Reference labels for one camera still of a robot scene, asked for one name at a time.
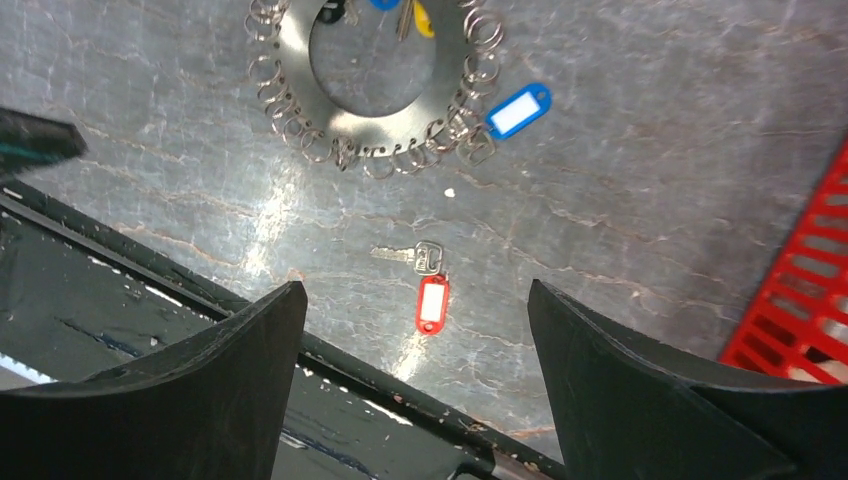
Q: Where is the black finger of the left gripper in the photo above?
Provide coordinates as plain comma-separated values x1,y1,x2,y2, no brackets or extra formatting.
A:
1,107,88,178

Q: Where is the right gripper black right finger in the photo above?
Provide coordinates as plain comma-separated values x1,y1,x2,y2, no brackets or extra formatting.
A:
527,279,847,479

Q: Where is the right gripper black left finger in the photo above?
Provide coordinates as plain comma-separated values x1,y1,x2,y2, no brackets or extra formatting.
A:
1,281,308,479

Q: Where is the steel disc with keyrings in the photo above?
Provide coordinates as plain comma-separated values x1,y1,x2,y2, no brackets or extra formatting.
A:
244,1,506,179

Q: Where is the red key tag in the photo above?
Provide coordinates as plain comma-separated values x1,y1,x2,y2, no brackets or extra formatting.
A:
415,275,450,335

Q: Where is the red plastic basket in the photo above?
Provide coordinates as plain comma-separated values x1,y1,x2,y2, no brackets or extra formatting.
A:
719,148,847,384

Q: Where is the blue key tag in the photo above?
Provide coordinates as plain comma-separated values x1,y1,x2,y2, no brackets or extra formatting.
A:
369,0,400,12
485,83,552,140

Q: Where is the black key tag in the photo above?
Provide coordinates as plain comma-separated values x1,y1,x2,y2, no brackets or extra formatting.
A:
316,0,346,25

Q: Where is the yellow key tag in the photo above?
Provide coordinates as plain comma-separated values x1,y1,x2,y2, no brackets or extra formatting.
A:
413,0,435,38

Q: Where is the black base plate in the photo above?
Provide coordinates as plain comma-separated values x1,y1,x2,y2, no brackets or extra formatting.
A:
1,182,565,479

